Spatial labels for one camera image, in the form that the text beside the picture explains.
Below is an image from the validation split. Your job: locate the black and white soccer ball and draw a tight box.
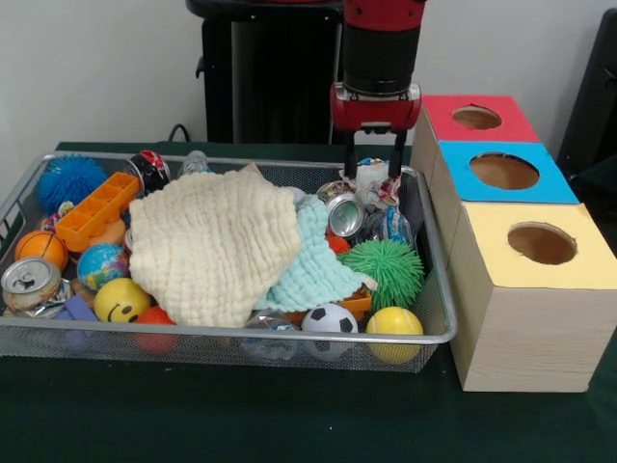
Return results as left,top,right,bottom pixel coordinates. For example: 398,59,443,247
302,302,360,362

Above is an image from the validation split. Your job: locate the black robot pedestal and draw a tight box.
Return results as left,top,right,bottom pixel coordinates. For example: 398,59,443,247
185,0,348,146

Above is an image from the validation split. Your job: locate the blue spiky rubber ball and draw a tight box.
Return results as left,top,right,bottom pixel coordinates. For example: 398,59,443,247
37,153,108,216

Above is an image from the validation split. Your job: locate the orange basketball toy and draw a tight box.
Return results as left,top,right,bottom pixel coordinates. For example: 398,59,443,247
13,230,70,271

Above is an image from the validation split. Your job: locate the green spiky rubber ball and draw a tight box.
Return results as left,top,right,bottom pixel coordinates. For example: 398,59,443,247
339,239,425,310

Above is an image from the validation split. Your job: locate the cream waffle cloth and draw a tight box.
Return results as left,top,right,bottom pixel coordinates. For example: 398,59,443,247
128,162,304,329

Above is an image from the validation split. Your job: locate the shallow clear mesh bin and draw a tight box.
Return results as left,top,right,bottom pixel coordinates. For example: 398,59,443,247
0,151,458,373

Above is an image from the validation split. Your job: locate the black chair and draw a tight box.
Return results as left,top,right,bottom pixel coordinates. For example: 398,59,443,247
556,8,617,168

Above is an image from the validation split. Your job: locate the mint waffle cloth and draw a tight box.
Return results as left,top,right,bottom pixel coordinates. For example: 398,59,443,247
255,195,380,313

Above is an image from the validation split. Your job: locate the long orange plastic brick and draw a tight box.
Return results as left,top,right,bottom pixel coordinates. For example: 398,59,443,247
54,172,141,253

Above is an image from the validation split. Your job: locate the blue globe ball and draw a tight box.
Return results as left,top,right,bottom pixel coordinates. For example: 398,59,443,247
76,243,130,293

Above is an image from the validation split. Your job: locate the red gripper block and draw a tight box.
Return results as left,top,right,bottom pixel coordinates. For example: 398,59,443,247
330,82,423,177

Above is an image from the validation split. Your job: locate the dark green tablecloth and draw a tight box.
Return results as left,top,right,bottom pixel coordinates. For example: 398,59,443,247
0,140,617,463
568,153,617,226

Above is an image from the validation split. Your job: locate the wooden box with three holes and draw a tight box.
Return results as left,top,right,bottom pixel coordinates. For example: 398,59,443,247
410,95,609,393

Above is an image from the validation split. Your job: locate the crushed silver drink can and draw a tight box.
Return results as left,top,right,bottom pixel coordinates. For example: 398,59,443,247
1,257,63,313

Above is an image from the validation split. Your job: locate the plain yellow ball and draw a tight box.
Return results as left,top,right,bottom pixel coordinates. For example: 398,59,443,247
365,307,424,364

